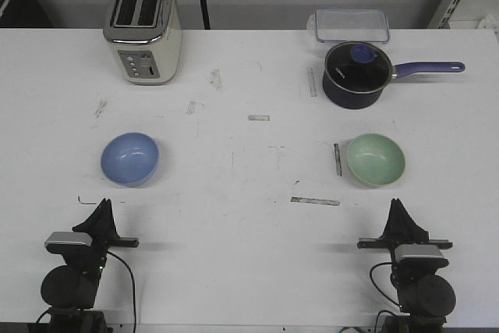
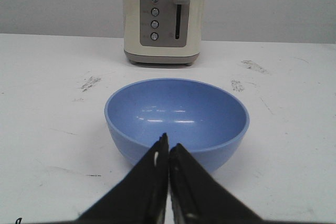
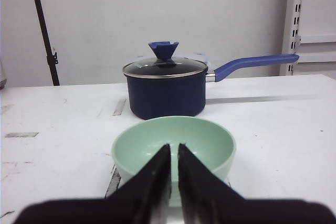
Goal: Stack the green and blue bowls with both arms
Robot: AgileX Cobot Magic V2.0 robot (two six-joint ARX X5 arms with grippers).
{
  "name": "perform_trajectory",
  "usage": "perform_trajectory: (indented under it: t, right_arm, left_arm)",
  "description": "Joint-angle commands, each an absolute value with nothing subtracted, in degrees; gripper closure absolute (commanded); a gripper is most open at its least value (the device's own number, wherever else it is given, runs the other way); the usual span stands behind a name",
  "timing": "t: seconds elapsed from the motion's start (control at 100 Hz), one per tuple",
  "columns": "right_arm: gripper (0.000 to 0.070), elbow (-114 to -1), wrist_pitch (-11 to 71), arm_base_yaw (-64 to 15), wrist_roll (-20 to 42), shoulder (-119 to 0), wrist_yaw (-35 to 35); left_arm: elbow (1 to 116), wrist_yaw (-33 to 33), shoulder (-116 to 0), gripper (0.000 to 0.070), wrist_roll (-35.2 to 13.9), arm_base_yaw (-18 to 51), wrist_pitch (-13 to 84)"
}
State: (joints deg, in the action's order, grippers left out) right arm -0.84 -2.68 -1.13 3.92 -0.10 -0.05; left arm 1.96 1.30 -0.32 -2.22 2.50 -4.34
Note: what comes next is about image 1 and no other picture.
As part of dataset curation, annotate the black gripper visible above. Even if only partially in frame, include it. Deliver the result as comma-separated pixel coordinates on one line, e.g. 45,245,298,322
357,198,453,267
62,198,140,275

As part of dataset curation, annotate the blue bowl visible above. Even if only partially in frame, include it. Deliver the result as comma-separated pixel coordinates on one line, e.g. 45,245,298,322
101,132,160,187

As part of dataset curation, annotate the green bowl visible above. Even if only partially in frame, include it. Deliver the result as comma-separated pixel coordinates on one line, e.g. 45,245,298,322
346,133,405,187

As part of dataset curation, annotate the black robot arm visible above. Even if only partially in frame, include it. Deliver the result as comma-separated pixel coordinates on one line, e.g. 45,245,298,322
41,198,139,332
357,198,456,332

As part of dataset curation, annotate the glass pot lid blue knob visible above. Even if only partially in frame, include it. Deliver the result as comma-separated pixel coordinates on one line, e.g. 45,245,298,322
325,41,392,93

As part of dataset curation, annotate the cream and chrome toaster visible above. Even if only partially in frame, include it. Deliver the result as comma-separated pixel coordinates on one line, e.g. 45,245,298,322
103,0,182,86

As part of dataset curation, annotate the clear plastic food container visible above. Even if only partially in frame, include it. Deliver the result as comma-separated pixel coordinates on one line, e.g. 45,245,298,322
306,9,390,43

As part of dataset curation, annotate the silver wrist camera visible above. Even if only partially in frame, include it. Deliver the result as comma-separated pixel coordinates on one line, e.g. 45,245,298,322
394,244,449,268
44,232,93,255

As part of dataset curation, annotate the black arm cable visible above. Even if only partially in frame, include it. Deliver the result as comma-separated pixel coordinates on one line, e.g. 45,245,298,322
105,250,137,333
369,261,402,310

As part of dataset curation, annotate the blue saucepan with handle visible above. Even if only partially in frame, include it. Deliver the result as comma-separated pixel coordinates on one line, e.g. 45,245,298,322
323,57,465,109

